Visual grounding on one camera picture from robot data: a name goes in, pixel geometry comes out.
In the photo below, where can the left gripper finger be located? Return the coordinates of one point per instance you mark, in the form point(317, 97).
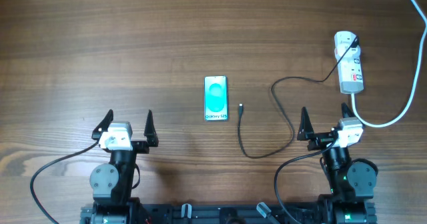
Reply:
point(102, 126)
point(150, 132)

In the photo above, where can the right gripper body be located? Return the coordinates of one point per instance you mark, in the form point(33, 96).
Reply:
point(320, 140)

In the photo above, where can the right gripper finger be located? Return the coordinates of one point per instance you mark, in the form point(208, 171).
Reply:
point(306, 131)
point(346, 111)

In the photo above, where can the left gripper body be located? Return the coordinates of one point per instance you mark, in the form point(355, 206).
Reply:
point(140, 146)

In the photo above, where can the cyan screen smartphone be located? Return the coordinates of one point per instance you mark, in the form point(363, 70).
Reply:
point(216, 98)

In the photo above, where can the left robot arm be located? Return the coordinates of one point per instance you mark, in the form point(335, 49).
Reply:
point(112, 182)

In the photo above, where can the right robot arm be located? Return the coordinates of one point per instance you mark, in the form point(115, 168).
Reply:
point(352, 181)

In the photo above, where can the white charger adapter plug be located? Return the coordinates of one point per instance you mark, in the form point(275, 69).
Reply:
point(347, 50)

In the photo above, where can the white power strip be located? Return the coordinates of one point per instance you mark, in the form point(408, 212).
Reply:
point(349, 69)

